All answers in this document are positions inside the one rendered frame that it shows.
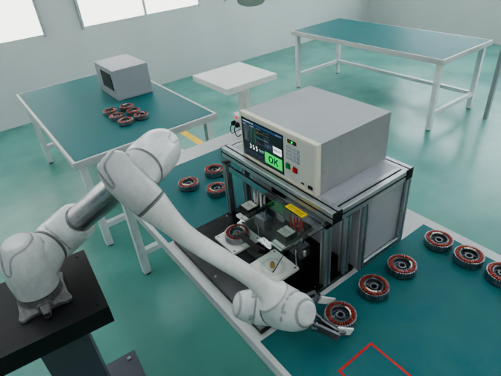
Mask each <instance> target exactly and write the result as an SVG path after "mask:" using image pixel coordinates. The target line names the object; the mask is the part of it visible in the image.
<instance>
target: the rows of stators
mask: <svg viewBox="0 0 501 376"><path fill-rule="evenodd" d="M432 239H434V240H432ZM443 241H445V242H443ZM423 242H424V245H425V246H426V247H427V248H429V249H431V250H432V251H436V252H448V251H450V250H451V249H452V247H453V243H454V239H453V237H452V236H451V235H450V234H448V233H446V232H443V231H440V230H432V231H427V233H425V236H424V240H423ZM473 257H475V258H476V259H475V260H474V259H473ZM453 260H454V261H455V263H457V264H458V265H459V266H461V267H463V268H465V267H466V269H480V268H482V266H483V265H484V262H485V255H484V253H482V251H481V250H479V249H478V248H476V247H474V246H472V247H471V245H459V246H457V247H456V248H455V249H454V252H453ZM495 272H497V274H495ZM485 277H486V278H487V279H488V281H489V282H490V283H492V284H494V285H495V286H498V287H501V262H492V263H489V264H488V265H487V267H486V270H485Z"/></svg>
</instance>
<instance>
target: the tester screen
mask: <svg viewBox="0 0 501 376"><path fill-rule="evenodd" d="M242 126H243V134H244V142H245V147H247V148H249V149H250V150H252V151H254V150H253V149H252V148H250V146H249V143H251V144H253V145H255V146H257V147H258V151H259V152H257V151H254V152H256V153H257V154H260V155H261V156H263V160H262V159H261V158H259V157H257V156H255V155H254V154H251V153H250V152H249V151H246V150H245V152H247V153H248V154H250V155H252V156H254V157H255V158H257V159H259V160H261V161H262V162H264V163H265V151H266V152H268V153H269V154H271V155H273V156H275V157H277V158H279V159H281V160H282V163H283V154H282V157H280V156H278V155H276V154H274V153H273V152H271V151H269V150H267V149H265V146H264V142H266V143H268V144H270V145H272V146H274V147H276V148H278V149H280V150H282V137H280V136H278V135H276V134H274V133H272V132H270V131H268V130H266V129H264V128H261V127H260V126H258V125H255V124H254V123H252V122H249V121H247V120H245V119H242ZM266 164H268V163H266ZM268 165H269V166H271V165H270V164H268ZM271 167H273V166H271ZM273 168H275V167H273ZM275 169H276V168H275ZM276 170H278V171H280V170H279V169H276ZM280 172H282V171H280ZM282 173H283V172H282Z"/></svg>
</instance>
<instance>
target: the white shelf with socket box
mask: <svg viewBox="0 0 501 376"><path fill-rule="evenodd" d="M192 77H193V81H195V82H197V83H199V84H202V85H204V86H206V87H209V88H211V89H213V90H216V91H218V92H220V93H223V94H225V95H231V94H234V93H238V101H239V110H242V109H244V110H245V109H247V108H249V107H251V94H250V88H251V87H255V86H258V85H260V84H264V83H267V82H269V81H273V80H276V79H277V73H274V72H269V71H267V70H264V69H260V68H257V67H255V66H251V65H248V64H246V63H241V62H238V63H233V64H230V65H227V66H222V67H220V68H217V69H212V70H209V71H207V72H202V73H199V74H196V75H193V76H192ZM231 126H235V127H234V132H233V133H235V135H236V132H237V131H239V130H241V125H240V118H239V111H237V112H235V113H233V121H232V122H231ZM231 126H230V132H231V133H232V131H231ZM235 128H240V129H238V130H237V131H235ZM233 133H232V134H233ZM241 135H242V133H241V131H240V135H239V136H237V135H236V136H237V137H240V136H241Z"/></svg>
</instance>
